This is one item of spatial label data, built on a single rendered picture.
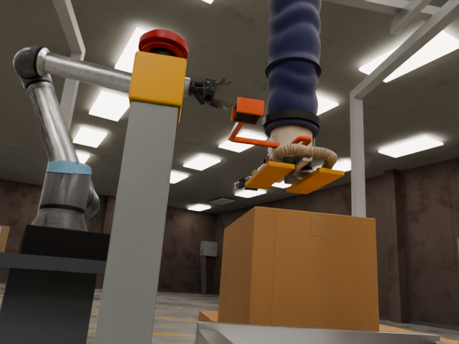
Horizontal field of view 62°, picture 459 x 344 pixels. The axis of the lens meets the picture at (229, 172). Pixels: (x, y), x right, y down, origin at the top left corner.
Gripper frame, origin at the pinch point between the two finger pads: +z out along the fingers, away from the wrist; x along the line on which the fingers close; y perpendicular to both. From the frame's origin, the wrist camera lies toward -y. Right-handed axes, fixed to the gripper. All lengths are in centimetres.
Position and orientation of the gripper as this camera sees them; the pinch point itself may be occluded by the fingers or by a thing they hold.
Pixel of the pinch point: (230, 96)
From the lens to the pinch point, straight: 188.9
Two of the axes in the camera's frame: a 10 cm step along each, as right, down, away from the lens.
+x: 0.7, -9.6, 2.7
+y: 2.1, -2.5, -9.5
